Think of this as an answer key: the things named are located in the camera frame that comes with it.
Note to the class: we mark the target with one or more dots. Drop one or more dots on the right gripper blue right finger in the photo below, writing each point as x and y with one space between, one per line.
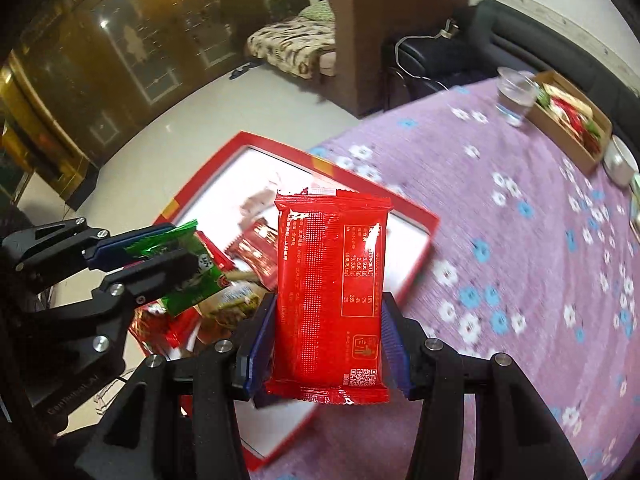
516 436

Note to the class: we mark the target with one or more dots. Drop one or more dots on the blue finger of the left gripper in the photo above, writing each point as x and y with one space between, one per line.
150 279
73 246

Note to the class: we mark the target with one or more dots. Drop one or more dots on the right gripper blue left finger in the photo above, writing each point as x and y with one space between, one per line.
176 419

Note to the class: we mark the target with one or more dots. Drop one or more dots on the green snack packet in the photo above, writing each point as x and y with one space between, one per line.
197 276

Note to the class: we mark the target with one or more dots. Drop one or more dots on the gold brown sesame snack packet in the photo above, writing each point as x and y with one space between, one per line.
223 312

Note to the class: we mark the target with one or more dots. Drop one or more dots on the plain red snack packet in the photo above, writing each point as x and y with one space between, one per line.
327 332

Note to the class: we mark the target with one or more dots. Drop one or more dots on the red floral snack packet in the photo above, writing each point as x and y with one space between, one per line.
159 332

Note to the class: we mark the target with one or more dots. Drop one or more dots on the dark red snack packet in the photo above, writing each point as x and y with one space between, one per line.
258 247

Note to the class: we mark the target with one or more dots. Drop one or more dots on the red tray box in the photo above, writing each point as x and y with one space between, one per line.
239 185

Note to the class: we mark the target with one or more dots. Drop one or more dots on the purple floral tablecloth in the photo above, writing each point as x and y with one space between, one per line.
531 258

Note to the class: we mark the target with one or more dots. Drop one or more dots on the dark wooden cabinet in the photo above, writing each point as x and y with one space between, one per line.
80 78

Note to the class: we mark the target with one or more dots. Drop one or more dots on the patterned blanket bed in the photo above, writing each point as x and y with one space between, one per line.
296 44

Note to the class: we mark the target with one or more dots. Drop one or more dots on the white ceramic mug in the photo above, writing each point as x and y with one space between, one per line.
619 163

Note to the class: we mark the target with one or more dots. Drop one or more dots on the cardboard snack box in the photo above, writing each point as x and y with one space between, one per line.
574 123

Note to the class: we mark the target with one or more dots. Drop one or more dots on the clear plastic cup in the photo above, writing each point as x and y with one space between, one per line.
517 94

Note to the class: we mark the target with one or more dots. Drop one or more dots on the brown armchair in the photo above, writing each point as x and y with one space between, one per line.
361 29

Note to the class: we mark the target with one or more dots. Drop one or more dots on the black leather sofa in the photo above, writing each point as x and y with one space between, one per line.
492 35

